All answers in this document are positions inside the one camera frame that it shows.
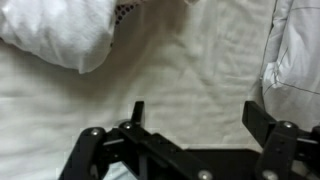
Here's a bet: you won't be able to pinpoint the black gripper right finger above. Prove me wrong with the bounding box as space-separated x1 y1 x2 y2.
241 100 320 180

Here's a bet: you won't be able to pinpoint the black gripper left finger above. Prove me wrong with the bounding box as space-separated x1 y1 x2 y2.
58 100 215 180

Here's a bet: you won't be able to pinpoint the white sheeted mattress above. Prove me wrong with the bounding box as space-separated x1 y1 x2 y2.
0 0 320 180

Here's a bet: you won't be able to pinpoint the grey crumpled duvet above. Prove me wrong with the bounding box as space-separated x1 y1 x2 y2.
259 0 320 133

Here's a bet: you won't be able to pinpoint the white crumpled socks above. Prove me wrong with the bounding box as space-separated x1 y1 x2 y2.
0 0 145 75

